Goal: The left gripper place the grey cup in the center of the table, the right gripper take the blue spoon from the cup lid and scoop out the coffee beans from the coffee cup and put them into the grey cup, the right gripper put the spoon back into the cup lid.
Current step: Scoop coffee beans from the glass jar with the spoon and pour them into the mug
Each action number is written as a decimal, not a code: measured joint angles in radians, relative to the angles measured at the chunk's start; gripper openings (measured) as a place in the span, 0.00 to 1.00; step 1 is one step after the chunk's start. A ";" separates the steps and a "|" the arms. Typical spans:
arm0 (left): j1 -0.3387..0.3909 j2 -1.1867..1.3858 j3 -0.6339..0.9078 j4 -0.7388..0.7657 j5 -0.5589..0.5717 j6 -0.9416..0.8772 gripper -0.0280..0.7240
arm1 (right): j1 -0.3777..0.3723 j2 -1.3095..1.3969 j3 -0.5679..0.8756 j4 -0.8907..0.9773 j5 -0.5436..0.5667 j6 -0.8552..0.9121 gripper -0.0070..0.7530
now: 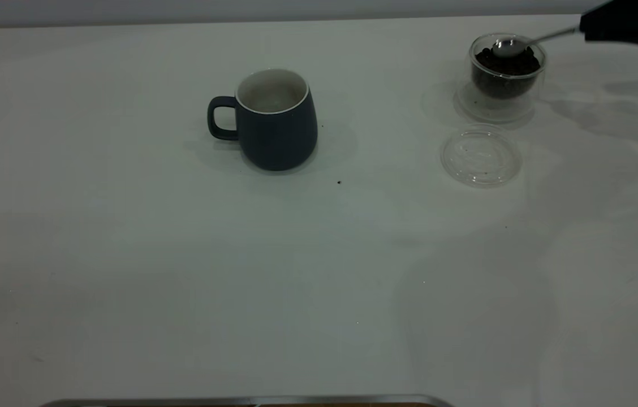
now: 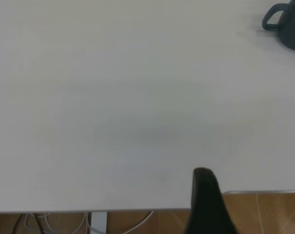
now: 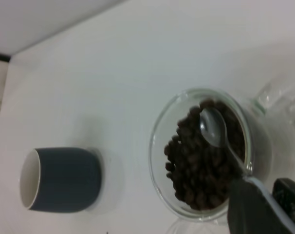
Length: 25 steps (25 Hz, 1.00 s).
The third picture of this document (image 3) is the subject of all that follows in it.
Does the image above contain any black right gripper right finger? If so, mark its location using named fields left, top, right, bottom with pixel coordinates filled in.
left=273, top=178, right=295, bottom=234

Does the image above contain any dark grey ceramic mug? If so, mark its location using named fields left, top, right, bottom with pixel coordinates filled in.
left=18, top=147, right=104, bottom=213

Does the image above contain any pile of coffee beans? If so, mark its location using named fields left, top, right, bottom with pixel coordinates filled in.
left=164, top=97, right=247, bottom=212

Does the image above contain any metal spoon light blue handle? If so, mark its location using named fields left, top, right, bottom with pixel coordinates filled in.
left=199, top=106, right=295, bottom=234

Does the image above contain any clear double-walled glass cup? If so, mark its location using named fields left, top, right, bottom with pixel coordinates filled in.
left=148, top=88, right=272, bottom=222

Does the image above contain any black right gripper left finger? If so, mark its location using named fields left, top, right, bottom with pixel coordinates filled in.
left=227, top=179, right=295, bottom=234

